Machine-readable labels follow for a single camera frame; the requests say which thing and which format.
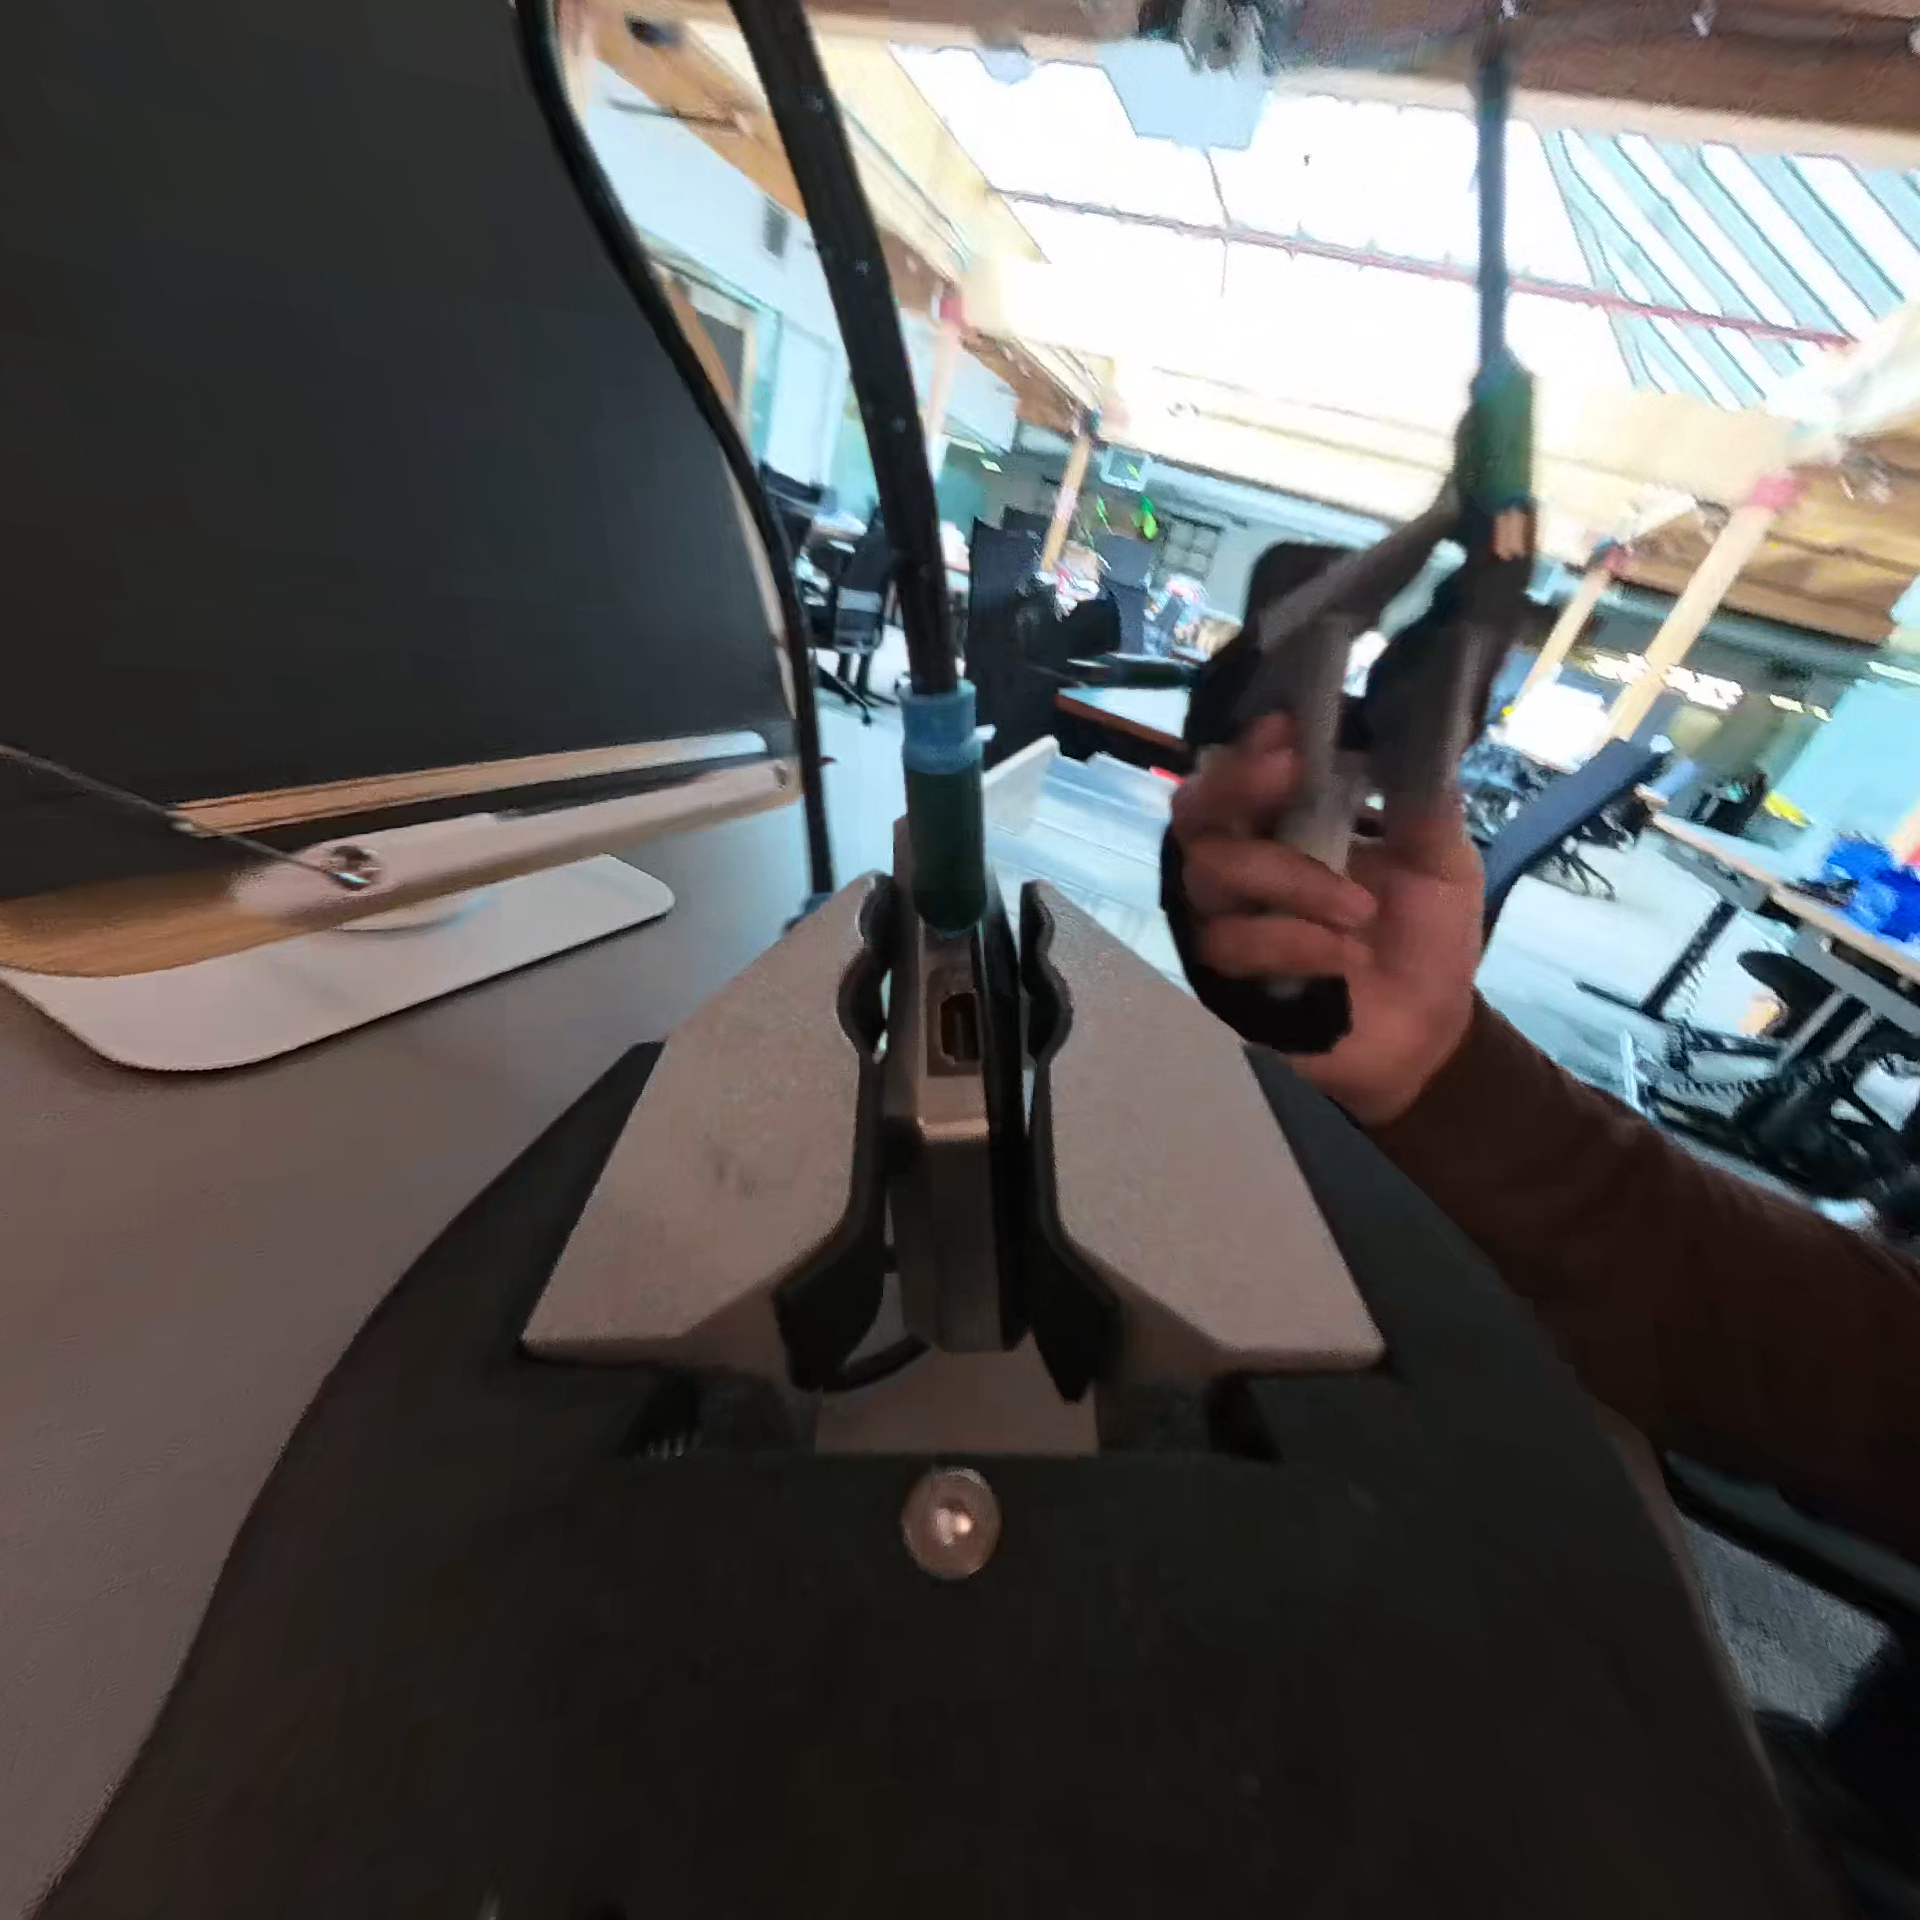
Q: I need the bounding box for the person's right hand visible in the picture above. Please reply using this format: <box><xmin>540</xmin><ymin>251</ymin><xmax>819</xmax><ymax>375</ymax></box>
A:
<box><xmin>1170</xmin><ymin>715</ymin><xmax>1490</xmax><ymax>1129</ymax></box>

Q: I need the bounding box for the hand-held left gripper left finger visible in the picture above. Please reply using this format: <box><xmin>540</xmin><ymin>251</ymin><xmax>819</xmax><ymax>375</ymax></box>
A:
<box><xmin>518</xmin><ymin>872</ymin><xmax>910</xmax><ymax>1394</ymax></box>

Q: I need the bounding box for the person's right forearm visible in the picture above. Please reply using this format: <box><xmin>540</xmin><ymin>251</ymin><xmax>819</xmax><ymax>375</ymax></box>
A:
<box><xmin>1364</xmin><ymin>995</ymin><xmax>1920</xmax><ymax>1562</ymax></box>

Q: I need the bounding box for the silver hdmi switch box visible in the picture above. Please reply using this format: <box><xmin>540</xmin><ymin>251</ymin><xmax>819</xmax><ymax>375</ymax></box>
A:
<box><xmin>878</xmin><ymin>815</ymin><xmax>1032</xmax><ymax>1352</ymax></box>

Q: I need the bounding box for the black monitor silver stand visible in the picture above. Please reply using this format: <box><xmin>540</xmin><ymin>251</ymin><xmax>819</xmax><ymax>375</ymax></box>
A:
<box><xmin>0</xmin><ymin>0</ymin><xmax>804</xmax><ymax>1073</ymax></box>

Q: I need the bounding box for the clear plastic bin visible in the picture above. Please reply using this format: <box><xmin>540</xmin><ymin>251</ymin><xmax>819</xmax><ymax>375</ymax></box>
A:
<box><xmin>973</xmin><ymin>734</ymin><xmax>1210</xmax><ymax>902</ymax></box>

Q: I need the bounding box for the black office chair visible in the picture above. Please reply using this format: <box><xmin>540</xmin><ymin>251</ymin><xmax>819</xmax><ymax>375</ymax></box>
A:
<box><xmin>1477</xmin><ymin>741</ymin><xmax>1670</xmax><ymax>902</ymax></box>
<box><xmin>961</xmin><ymin>514</ymin><xmax>1061</xmax><ymax>751</ymax></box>

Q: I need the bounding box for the thin black cable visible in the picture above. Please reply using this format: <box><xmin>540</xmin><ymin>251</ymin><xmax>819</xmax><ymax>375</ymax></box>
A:
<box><xmin>515</xmin><ymin>0</ymin><xmax>840</xmax><ymax>902</ymax></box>

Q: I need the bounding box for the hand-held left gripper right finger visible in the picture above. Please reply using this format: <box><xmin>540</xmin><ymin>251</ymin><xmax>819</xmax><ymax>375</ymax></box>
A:
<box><xmin>1021</xmin><ymin>881</ymin><xmax>1386</xmax><ymax>1405</ymax></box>

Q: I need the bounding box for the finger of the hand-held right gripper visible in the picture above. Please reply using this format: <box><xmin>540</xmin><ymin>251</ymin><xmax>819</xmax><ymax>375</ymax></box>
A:
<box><xmin>1266</xmin><ymin>498</ymin><xmax>1477</xmax><ymax>704</ymax></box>
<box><xmin>1386</xmin><ymin>545</ymin><xmax>1524</xmax><ymax>812</ymax></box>

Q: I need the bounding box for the black braided hdmi cable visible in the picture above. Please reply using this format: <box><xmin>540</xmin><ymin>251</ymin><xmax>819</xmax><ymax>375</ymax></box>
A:
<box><xmin>1452</xmin><ymin>22</ymin><xmax>1544</xmax><ymax>570</ymax></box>
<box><xmin>724</xmin><ymin>0</ymin><xmax>992</xmax><ymax>943</ymax></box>

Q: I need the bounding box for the brown edged office desk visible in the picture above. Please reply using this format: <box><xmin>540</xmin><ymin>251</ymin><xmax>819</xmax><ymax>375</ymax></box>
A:
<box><xmin>1055</xmin><ymin>682</ymin><xmax>1203</xmax><ymax>764</ymax></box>

